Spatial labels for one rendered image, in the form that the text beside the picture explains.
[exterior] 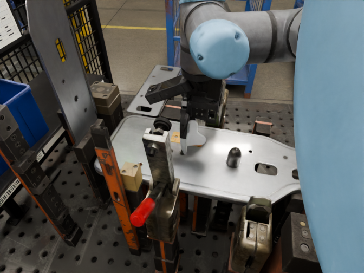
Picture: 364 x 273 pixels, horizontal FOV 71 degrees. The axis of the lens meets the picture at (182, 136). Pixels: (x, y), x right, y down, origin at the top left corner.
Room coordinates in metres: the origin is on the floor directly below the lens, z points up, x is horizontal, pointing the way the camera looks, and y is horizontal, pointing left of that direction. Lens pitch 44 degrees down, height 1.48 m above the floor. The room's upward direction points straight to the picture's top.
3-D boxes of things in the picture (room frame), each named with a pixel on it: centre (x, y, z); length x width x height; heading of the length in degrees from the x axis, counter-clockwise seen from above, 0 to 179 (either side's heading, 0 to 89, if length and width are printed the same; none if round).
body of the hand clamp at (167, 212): (0.27, 0.04, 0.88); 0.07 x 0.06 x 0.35; 166
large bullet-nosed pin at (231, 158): (0.40, -0.12, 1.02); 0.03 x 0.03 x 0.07
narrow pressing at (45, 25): (0.51, 0.25, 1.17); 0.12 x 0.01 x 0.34; 166
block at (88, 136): (0.51, 0.25, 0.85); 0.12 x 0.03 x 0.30; 166
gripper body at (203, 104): (0.47, -0.04, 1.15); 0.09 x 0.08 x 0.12; 76
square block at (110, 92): (0.62, 0.23, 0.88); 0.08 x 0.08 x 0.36; 76
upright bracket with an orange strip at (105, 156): (0.31, 0.13, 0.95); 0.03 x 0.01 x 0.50; 76
